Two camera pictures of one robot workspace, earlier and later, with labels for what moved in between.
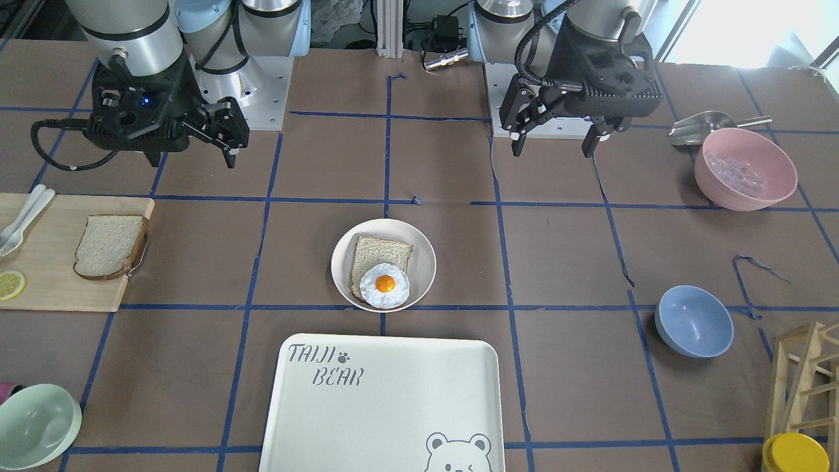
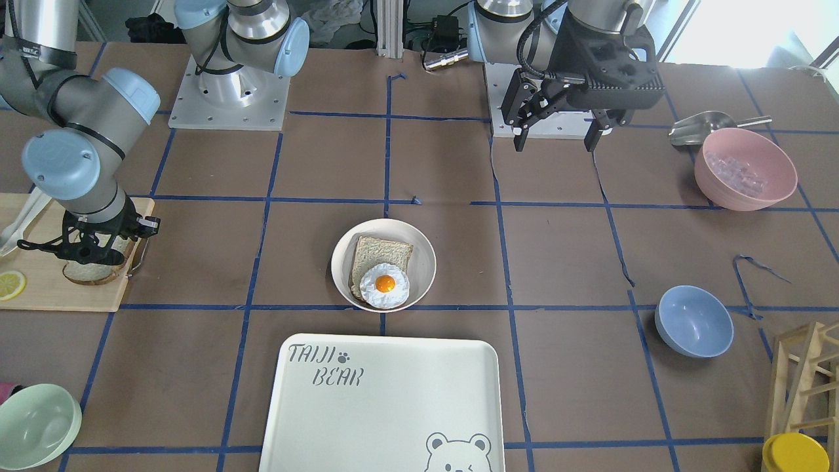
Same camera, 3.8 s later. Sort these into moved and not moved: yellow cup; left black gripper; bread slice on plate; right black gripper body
Moved: right black gripper body
Not moved: left black gripper; yellow cup; bread slice on plate
